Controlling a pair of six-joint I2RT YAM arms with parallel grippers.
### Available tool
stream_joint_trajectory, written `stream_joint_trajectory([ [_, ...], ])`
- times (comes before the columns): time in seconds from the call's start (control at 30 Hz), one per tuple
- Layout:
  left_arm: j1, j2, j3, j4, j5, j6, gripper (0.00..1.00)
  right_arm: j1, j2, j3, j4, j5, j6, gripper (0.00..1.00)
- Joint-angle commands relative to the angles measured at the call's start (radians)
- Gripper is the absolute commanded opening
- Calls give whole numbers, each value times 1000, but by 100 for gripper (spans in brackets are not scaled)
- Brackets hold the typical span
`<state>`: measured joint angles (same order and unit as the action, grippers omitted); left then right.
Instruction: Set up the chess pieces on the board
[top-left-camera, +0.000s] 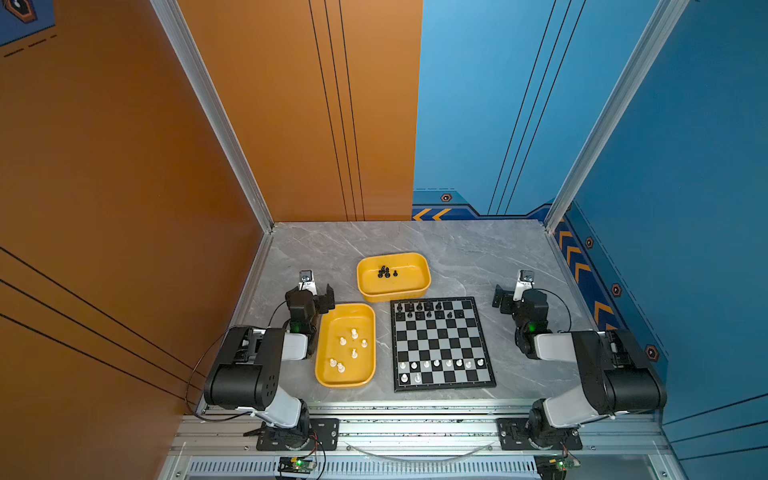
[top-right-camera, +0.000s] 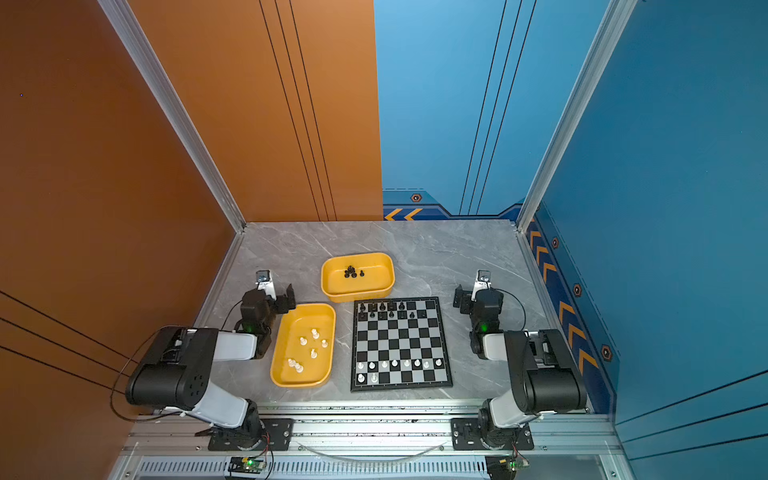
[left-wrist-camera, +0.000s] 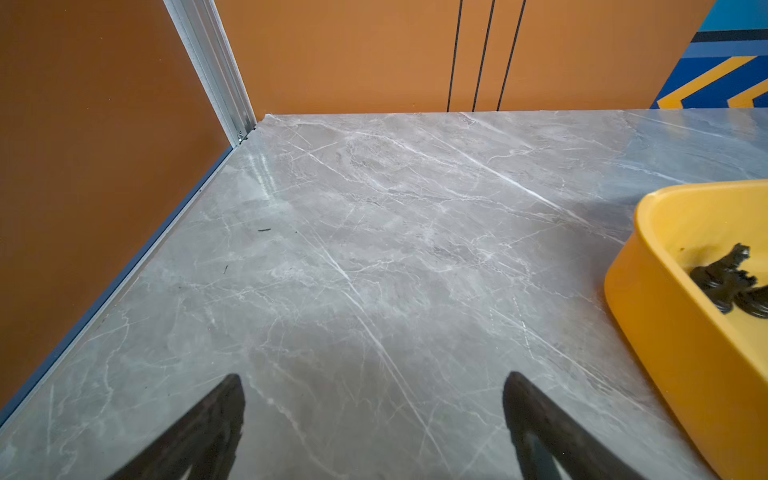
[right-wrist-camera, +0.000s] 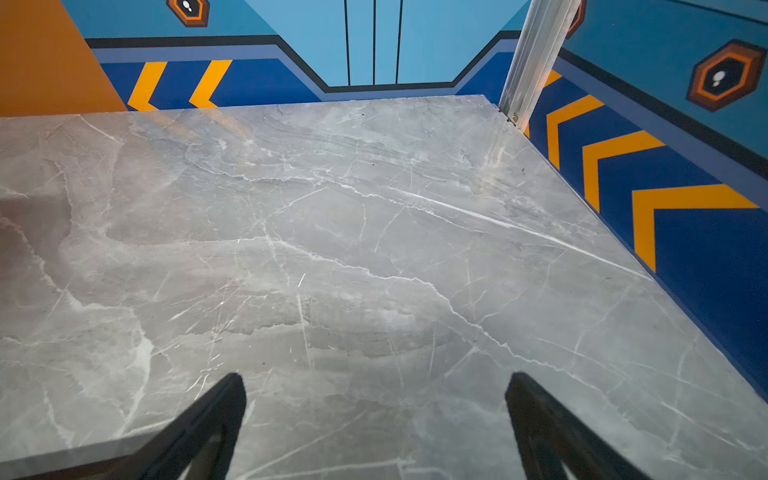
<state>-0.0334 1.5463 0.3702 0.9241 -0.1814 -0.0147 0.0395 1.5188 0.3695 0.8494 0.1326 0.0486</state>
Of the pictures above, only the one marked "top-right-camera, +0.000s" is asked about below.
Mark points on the left green circuit board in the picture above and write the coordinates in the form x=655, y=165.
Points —
x=247, y=468

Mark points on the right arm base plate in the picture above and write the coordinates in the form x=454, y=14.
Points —
x=467, y=435

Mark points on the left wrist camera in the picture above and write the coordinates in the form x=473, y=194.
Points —
x=263, y=279

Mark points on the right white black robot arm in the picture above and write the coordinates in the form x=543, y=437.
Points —
x=543, y=376

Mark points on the black white chess board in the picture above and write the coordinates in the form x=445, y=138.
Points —
x=399, y=343

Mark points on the green circuit board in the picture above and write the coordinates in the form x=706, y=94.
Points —
x=505, y=468
x=247, y=468

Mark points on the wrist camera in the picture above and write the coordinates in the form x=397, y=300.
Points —
x=482, y=282
x=263, y=279

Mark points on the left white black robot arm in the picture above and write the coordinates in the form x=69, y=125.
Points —
x=174, y=375

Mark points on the right green circuit board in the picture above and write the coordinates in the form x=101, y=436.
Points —
x=505, y=468

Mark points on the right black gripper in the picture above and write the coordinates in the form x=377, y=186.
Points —
x=463, y=298

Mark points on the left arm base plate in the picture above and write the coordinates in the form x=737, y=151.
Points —
x=277, y=431

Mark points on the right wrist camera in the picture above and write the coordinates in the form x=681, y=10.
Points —
x=482, y=282

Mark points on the yellow tray with black pieces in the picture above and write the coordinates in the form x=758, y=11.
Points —
x=378, y=282

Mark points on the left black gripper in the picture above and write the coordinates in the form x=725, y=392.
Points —
x=282, y=299

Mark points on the yellow tray with white pieces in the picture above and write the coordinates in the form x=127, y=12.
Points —
x=303, y=353

